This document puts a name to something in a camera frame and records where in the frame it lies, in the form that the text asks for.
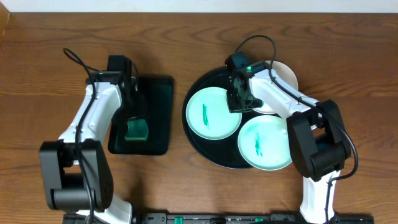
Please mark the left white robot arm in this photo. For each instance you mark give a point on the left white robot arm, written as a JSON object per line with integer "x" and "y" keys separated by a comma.
{"x": 76, "y": 174}

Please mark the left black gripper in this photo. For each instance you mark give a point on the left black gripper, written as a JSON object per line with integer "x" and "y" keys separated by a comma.
{"x": 134, "y": 117}

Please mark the white plate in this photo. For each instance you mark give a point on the white plate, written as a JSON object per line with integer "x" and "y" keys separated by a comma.
{"x": 288, "y": 75}

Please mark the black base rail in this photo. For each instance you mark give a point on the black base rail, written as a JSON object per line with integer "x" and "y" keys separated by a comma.
{"x": 162, "y": 218}

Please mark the black round tray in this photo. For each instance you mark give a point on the black round tray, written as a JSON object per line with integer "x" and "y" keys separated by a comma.
{"x": 223, "y": 152}

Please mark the green scrubbing sponge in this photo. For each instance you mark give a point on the green scrubbing sponge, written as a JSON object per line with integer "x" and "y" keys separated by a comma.
{"x": 137, "y": 130}

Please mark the mint green stained plate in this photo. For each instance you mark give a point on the mint green stained plate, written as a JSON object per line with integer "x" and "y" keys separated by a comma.
{"x": 208, "y": 115}

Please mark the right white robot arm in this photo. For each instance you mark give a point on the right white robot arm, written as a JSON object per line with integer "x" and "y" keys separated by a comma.
{"x": 318, "y": 142}

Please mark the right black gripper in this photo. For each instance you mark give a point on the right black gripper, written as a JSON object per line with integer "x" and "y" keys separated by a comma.
{"x": 234, "y": 107}

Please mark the black rectangular tray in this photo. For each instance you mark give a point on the black rectangular tray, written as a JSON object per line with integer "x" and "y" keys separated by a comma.
{"x": 158, "y": 91}

